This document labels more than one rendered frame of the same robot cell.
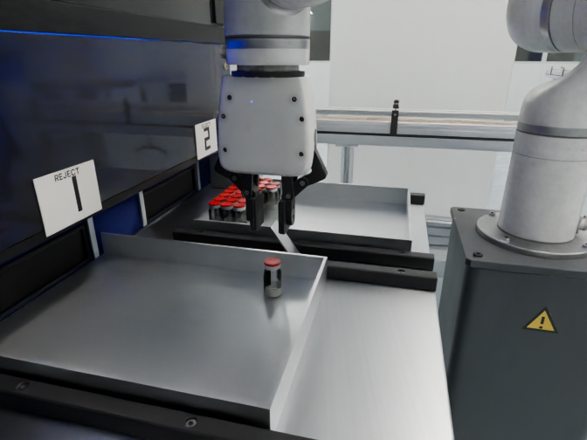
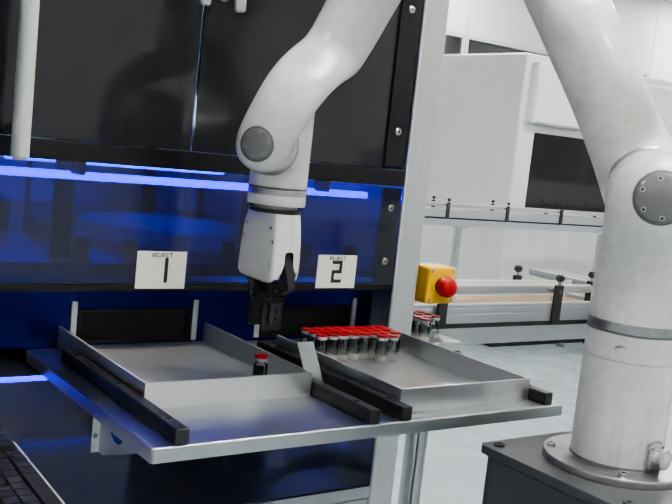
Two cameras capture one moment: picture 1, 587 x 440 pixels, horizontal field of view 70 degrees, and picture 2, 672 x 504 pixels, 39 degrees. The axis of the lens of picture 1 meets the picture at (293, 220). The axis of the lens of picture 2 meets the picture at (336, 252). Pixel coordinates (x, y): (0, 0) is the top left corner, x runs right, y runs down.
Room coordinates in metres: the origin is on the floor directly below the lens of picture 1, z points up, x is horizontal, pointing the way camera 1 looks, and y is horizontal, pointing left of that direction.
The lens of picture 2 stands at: (-0.51, -0.92, 1.25)
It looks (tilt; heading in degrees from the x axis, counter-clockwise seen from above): 7 degrees down; 41
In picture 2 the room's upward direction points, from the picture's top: 6 degrees clockwise
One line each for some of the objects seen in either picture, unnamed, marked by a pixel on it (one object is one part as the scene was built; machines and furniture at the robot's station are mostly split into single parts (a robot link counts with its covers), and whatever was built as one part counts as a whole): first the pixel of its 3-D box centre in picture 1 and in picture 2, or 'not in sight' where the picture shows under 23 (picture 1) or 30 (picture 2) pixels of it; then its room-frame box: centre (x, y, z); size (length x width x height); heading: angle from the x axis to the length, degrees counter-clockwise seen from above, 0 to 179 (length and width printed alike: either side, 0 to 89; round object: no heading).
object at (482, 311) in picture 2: not in sight; (481, 303); (1.32, 0.19, 0.92); 0.69 x 0.16 x 0.16; 166
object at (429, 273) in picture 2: not in sight; (430, 282); (1.00, 0.12, 0.99); 0.08 x 0.07 x 0.07; 76
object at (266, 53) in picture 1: (265, 54); (275, 197); (0.45, 0.03, 1.16); 0.09 x 0.08 x 0.03; 76
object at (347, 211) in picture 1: (313, 210); (397, 366); (0.71, -0.04, 0.90); 0.34 x 0.26 x 0.04; 76
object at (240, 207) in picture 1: (254, 202); (358, 345); (0.73, 0.07, 0.90); 0.18 x 0.02 x 0.05; 166
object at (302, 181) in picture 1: (295, 203); (276, 308); (0.44, 0.00, 1.00); 0.03 x 0.03 x 0.07; 76
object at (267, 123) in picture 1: (268, 117); (272, 240); (0.45, 0.03, 1.10); 0.10 x 0.08 x 0.11; 76
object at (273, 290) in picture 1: (272, 278); (260, 371); (0.45, 0.03, 0.90); 0.02 x 0.02 x 0.04
